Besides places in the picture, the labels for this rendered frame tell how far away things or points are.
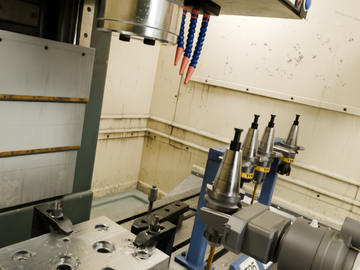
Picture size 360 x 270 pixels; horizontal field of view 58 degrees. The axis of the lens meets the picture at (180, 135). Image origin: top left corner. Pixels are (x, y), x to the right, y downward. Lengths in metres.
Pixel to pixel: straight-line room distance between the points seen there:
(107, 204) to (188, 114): 0.68
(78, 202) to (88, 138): 0.25
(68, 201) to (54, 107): 0.37
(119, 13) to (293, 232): 0.44
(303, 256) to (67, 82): 0.85
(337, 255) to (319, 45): 1.17
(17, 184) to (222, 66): 1.09
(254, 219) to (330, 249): 0.11
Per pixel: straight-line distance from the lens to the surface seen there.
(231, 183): 0.52
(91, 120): 1.24
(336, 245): 0.48
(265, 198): 1.25
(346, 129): 1.49
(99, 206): 1.88
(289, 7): 0.76
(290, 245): 0.48
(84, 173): 1.30
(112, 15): 0.61
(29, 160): 1.11
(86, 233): 0.82
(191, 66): 0.76
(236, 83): 1.65
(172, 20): 0.62
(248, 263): 0.92
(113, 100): 1.77
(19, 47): 1.01
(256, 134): 0.82
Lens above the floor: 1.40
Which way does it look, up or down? 11 degrees down
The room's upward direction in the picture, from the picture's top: 11 degrees clockwise
